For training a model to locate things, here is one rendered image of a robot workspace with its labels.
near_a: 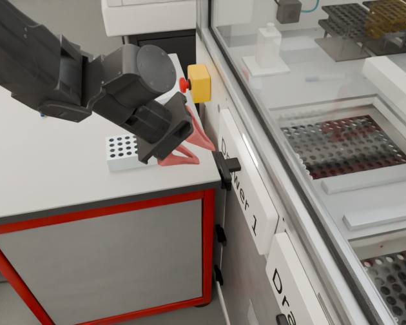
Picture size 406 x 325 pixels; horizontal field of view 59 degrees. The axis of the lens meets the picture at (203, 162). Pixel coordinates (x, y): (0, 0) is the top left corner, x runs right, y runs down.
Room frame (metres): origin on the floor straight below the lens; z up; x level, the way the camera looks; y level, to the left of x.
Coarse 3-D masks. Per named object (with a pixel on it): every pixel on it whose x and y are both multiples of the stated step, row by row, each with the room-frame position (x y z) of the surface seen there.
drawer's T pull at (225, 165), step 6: (216, 156) 0.49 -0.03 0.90; (222, 156) 0.48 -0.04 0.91; (222, 162) 0.47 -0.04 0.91; (228, 162) 0.47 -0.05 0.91; (234, 162) 0.47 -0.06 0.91; (222, 168) 0.45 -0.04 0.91; (228, 168) 0.45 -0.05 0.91; (234, 168) 0.45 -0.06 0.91; (240, 168) 0.46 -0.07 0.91; (222, 174) 0.45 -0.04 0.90; (228, 174) 0.44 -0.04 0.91; (228, 180) 0.43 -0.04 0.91
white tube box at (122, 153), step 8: (112, 136) 0.67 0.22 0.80; (120, 136) 0.67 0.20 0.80; (128, 136) 0.68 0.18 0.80; (112, 144) 0.65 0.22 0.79; (120, 144) 0.65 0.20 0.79; (128, 144) 0.64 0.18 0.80; (136, 144) 0.64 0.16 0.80; (112, 152) 0.62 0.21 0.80; (120, 152) 0.62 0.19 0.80; (128, 152) 0.62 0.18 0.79; (136, 152) 0.62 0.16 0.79; (112, 160) 0.59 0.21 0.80; (120, 160) 0.60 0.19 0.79; (128, 160) 0.60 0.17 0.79; (136, 160) 0.60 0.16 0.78; (152, 160) 0.61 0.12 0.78; (112, 168) 0.59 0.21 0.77; (120, 168) 0.60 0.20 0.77; (128, 168) 0.60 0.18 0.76
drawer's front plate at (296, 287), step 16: (288, 240) 0.29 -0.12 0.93; (272, 256) 0.29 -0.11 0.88; (288, 256) 0.26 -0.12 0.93; (272, 272) 0.28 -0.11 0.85; (288, 272) 0.25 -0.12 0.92; (304, 272) 0.24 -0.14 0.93; (288, 288) 0.24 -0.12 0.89; (304, 288) 0.22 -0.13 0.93; (304, 304) 0.20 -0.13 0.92; (288, 320) 0.21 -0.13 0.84; (304, 320) 0.19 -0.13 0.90; (320, 320) 0.18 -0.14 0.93
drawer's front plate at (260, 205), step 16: (224, 112) 0.60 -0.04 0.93; (224, 128) 0.57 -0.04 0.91; (240, 144) 0.50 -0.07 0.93; (240, 160) 0.47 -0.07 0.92; (240, 176) 0.46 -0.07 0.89; (256, 176) 0.42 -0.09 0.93; (256, 192) 0.38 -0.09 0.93; (256, 208) 0.37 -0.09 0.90; (272, 208) 0.35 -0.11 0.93; (256, 224) 0.36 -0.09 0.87; (272, 224) 0.33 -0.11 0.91; (256, 240) 0.35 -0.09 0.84; (272, 240) 0.33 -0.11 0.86
